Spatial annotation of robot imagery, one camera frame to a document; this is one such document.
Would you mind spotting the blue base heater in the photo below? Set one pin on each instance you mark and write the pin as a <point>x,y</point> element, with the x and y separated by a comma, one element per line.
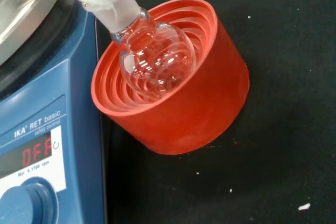
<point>52,90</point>

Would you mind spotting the black bench cloth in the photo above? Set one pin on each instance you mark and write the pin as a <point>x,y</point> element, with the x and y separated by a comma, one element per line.
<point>288,77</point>

